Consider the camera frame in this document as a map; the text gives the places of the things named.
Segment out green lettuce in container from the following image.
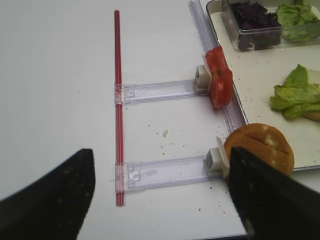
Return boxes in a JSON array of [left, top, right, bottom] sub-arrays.
[[277, 0, 320, 43]]

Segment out remaining tomato slice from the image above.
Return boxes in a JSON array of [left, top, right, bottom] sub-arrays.
[[205, 46, 223, 76]]

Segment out white pusher block bun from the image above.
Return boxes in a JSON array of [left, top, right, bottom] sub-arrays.
[[203, 136, 230, 179]]

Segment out clear rail track upper left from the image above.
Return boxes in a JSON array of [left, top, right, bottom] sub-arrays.
[[122, 79, 209, 104]]

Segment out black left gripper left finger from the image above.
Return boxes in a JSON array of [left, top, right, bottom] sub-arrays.
[[0, 148, 96, 240]]

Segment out lettuce leaf on bun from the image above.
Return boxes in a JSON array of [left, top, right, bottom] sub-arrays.
[[269, 64, 320, 120]]

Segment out bottom bun halves left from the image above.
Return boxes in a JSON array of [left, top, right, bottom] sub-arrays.
[[224, 123, 295, 176]]

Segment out red plastic rod left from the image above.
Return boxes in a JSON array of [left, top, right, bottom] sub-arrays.
[[114, 9, 125, 207]]

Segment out clear rail track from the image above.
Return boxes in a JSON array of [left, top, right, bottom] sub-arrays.
[[120, 156, 222, 193], [122, 79, 209, 104]]

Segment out white pusher block tomato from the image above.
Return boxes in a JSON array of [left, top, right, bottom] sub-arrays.
[[193, 54, 213, 93]]

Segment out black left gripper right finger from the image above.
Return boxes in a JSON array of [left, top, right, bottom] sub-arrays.
[[228, 147, 320, 240]]

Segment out white metal tray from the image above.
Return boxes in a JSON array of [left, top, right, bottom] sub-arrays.
[[206, 0, 320, 170]]

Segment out bottom bun on tray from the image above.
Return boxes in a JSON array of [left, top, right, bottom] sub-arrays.
[[302, 69, 320, 122]]

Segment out purple cabbage shreds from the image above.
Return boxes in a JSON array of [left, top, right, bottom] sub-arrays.
[[230, 0, 281, 51]]

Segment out clear plastic container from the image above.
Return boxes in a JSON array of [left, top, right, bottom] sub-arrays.
[[221, 0, 320, 51]]

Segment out clear rail track lower left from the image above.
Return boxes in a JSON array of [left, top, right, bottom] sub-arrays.
[[120, 156, 222, 193]]

